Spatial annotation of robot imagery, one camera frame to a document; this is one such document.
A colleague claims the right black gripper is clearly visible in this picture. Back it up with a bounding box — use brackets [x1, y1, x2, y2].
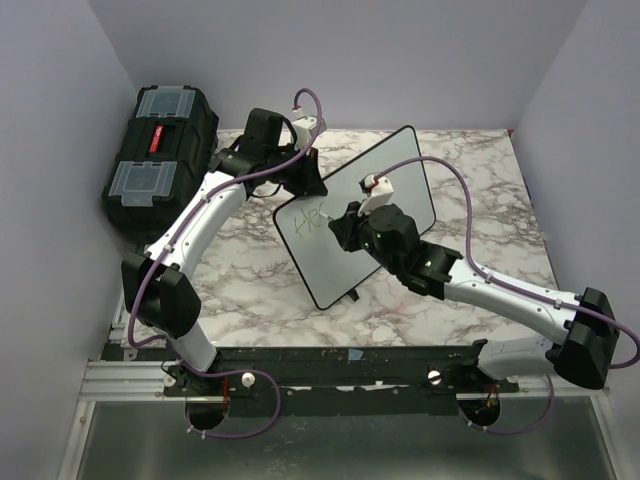
[330, 198, 400, 275]

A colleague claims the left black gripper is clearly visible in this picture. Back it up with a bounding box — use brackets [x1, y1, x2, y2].
[264, 142, 326, 197]

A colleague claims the white whiteboard black frame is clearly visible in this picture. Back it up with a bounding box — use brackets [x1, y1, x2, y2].
[273, 125, 421, 310]

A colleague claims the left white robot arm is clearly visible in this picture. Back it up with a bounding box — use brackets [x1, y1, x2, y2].
[121, 106, 327, 395]

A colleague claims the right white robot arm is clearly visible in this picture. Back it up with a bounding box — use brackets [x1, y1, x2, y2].
[328, 202, 619, 392]

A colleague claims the blue tape piece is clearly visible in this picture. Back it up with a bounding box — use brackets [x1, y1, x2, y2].
[347, 348, 364, 361]

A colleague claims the black plastic toolbox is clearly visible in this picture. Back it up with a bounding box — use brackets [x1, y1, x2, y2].
[101, 85, 219, 245]

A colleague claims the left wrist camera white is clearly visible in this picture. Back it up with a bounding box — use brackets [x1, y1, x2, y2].
[292, 115, 318, 150]

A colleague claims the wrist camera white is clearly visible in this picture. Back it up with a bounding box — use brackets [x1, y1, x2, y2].
[358, 174, 394, 216]
[292, 115, 318, 150]

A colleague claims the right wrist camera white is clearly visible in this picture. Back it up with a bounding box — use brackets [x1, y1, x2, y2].
[358, 174, 394, 216]

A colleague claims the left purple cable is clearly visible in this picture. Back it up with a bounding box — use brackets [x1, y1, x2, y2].
[127, 88, 324, 441]

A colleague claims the purple cable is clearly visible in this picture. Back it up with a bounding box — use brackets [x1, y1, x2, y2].
[364, 157, 640, 436]
[127, 88, 324, 441]

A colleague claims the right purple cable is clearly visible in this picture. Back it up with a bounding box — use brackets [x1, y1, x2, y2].
[364, 157, 640, 436]

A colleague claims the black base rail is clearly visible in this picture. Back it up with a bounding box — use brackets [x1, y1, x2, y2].
[164, 342, 519, 417]

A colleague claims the aluminium extrusion frame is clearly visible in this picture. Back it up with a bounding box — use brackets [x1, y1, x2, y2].
[79, 361, 165, 402]

